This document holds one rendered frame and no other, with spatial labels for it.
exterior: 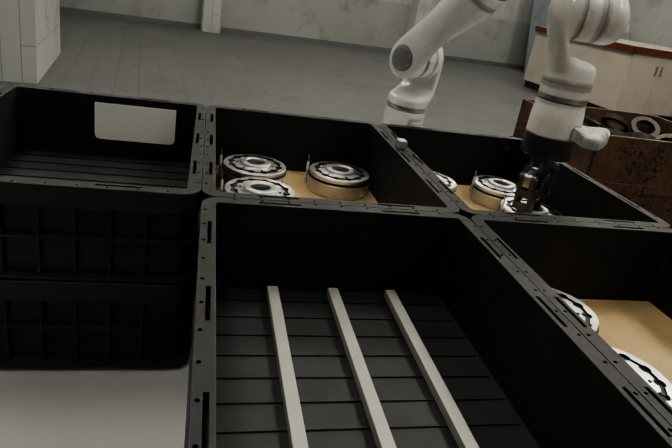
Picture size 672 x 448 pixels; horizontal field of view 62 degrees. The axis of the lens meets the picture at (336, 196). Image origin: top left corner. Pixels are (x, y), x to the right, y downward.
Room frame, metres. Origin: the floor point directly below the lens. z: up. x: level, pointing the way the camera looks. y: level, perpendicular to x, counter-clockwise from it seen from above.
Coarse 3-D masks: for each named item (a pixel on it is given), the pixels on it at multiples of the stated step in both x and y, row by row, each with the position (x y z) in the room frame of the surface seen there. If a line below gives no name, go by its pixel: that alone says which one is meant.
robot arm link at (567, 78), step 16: (560, 0) 0.82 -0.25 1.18; (576, 0) 0.81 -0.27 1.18; (560, 16) 0.81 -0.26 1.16; (576, 16) 0.80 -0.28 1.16; (560, 32) 0.81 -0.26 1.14; (576, 32) 0.81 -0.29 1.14; (560, 48) 0.81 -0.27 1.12; (560, 64) 0.81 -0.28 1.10; (576, 64) 0.81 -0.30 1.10; (544, 80) 0.83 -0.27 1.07; (560, 80) 0.81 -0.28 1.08; (576, 80) 0.80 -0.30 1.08; (592, 80) 0.81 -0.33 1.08; (544, 96) 0.82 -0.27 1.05; (560, 96) 0.81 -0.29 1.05; (576, 96) 0.80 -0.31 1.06
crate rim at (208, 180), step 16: (208, 112) 0.87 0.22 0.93; (240, 112) 0.92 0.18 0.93; (256, 112) 0.93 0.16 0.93; (272, 112) 0.94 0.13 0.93; (208, 128) 0.78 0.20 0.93; (208, 144) 0.71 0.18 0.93; (208, 160) 0.65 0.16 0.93; (208, 176) 0.59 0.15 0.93; (416, 176) 0.74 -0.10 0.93; (208, 192) 0.55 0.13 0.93; (224, 192) 0.55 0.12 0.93; (432, 192) 0.68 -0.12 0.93; (400, 208) 0.59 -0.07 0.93; (416, 208) 0.60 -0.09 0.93; (432, 208) 0.61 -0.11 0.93; (448, 208) 0.62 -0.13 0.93
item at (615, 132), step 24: (600, 120) 3.48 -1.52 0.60; (624, 120) 3.27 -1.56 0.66; (648, 120) 3.46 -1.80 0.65; (576, 144) 2.78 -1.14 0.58; (624, 144) 2.68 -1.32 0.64; (648, 144) 2.71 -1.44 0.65; (576, 168) 2.72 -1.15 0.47; (600, 168) 2.66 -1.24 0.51; (624, 168) 2.69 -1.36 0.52; (648, 168) 2.72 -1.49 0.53; (624, 192) 2.70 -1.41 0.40; (648, 192) 2.73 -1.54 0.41
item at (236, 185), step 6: (234, 180) 0.77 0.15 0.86; (240, 180) 0.78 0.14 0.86; (246, 180) 0.78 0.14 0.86; (252, 180) 0.79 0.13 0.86; (264, 180) 0.80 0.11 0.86; (270, 180) 0.80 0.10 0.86; (228, 186) 0.74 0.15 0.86; (234, 186) 0.76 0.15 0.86; (240, 186) 0.75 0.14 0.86; (276, 186) 0.77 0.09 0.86; (282, 186) 0.78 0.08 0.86; (288, 186) 0.78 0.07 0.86; (234, 192) 0.72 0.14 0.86; (240, 192) 0.73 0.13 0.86; (246, 192) 0.73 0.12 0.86; (282, 192) 0.76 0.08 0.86; (288, 192) 0.76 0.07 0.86
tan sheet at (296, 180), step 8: (216, 168) 0.89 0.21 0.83; (216, 176) 0.86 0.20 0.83; (288, 176) 0.92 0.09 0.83; (296, 176) 0.92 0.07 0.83; (304, 176) 0.93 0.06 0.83; (216, 184) 0.82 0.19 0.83; (288, 184) 0.88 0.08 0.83; (296, 184) 0.88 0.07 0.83; (304, 184) 0.89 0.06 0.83; (296, 192) 0.85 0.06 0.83; (304, 192) 0.85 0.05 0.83; (312, 192) 0.86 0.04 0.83; (368, 192) 0.90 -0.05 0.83; (360, 200) 0.86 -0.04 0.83; (368, 200) 0.86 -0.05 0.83
